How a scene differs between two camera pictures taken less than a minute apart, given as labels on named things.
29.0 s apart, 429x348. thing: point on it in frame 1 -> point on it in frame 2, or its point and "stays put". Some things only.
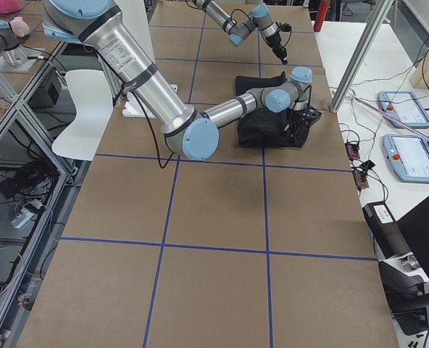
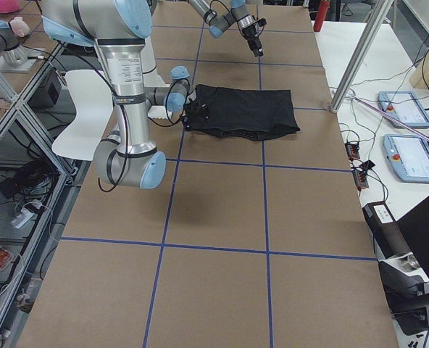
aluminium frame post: [381, 9] stays put
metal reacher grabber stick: [401, 122] stays put
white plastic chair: [93, 101] stays put
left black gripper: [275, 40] -> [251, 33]
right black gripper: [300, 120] -> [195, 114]
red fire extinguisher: [323, 7] stays put
